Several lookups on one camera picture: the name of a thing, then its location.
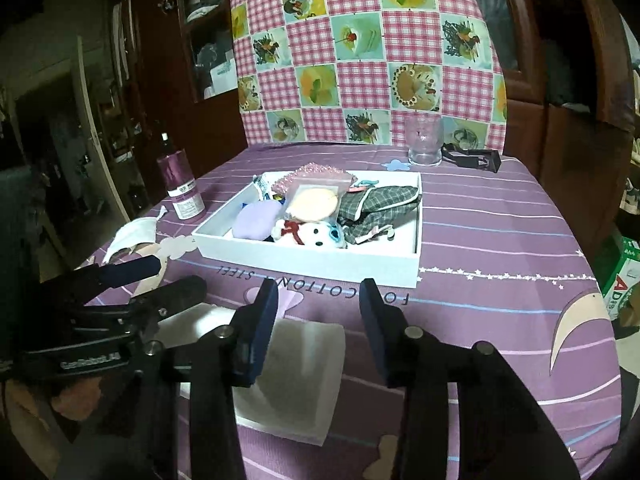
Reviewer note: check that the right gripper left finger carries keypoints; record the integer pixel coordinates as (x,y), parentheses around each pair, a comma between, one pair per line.
(230,356)

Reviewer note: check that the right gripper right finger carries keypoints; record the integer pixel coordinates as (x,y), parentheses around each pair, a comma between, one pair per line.
(404,356)

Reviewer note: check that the lavender soft pad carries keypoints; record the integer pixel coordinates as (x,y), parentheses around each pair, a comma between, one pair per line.
(256,220)

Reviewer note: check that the white plush toy red scarf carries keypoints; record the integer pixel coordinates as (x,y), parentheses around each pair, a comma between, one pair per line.
(320,234)

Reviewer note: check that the green plaid fabric pouch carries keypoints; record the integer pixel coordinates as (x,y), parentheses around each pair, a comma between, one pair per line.
(373,213)

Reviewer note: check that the beige round powder puff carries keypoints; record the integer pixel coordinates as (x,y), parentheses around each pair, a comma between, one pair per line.
(312,203)

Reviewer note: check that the pink glitter sponge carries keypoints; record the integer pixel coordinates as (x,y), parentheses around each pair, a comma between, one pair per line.
(315,174)

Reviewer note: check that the blue packet with pillow picture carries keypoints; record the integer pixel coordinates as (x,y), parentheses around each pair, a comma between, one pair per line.
(262,186)

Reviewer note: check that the person's left hand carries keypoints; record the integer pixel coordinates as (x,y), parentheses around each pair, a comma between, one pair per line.
(78,401)

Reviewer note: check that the white folded cloth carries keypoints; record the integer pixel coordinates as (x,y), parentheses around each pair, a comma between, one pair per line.
(296,394)

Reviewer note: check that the white shallow cardboard box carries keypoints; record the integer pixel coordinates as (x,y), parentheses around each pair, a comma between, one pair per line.
(389,262)

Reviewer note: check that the white face mask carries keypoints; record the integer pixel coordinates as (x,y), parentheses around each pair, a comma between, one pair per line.
(136,232)

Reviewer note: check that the purple white cylindrical can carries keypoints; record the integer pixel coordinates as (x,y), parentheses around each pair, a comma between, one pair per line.
(181,186)

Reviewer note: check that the black clip tool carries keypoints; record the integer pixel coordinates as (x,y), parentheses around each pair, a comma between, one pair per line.
(486,160)

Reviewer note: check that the clear glass cup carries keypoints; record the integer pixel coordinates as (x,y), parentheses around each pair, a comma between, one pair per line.
(424,135)

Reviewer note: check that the green white carton box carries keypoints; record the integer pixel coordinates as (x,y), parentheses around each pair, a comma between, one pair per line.
(617,271)

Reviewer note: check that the pink checkered picture cloth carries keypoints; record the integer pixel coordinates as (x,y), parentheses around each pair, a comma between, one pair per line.
(357,71)

